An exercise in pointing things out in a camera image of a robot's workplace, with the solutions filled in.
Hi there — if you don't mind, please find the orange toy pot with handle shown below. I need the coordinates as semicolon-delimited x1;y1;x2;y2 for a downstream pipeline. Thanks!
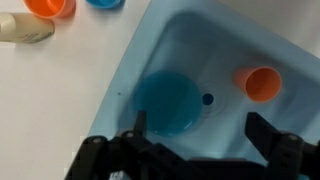
23;0;77;20

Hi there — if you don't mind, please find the blue toy plate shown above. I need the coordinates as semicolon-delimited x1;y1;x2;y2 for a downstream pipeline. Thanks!
133;70;204;137

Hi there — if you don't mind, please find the small orange plastic cup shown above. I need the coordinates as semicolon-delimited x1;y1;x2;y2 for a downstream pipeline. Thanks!
232;66;283;103

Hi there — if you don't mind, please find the light blue toy sink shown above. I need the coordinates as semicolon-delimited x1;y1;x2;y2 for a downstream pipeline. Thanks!
87;0;320;168

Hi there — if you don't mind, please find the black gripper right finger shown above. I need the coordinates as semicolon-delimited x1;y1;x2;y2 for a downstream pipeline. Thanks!
244;111;320;180

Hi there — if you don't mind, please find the blue toy pot with handle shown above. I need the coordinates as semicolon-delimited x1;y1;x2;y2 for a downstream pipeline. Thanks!
85;0;125;10

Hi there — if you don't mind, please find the cream plastic bottle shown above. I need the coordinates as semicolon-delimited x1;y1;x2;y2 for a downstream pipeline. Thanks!
0;11;56;45

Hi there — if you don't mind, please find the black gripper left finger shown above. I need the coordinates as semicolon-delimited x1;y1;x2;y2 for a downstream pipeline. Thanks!
65;109;189;180

